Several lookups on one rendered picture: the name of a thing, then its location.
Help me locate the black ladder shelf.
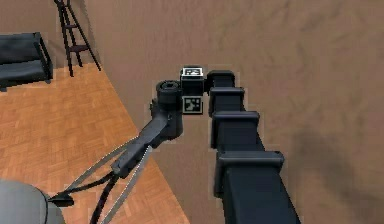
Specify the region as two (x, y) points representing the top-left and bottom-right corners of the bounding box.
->
(53, 0), (102, 78)

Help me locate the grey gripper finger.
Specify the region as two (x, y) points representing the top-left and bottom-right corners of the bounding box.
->
(47, 135), (139, 209)

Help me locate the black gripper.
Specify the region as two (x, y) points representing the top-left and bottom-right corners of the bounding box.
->
(89, 79), (184, 224)

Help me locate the black sofa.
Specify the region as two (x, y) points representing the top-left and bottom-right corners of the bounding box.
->
(0, 31), (54, 93)

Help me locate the grey rounded object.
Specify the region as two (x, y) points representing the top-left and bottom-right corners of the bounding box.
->
(0, 179), (58, 224)

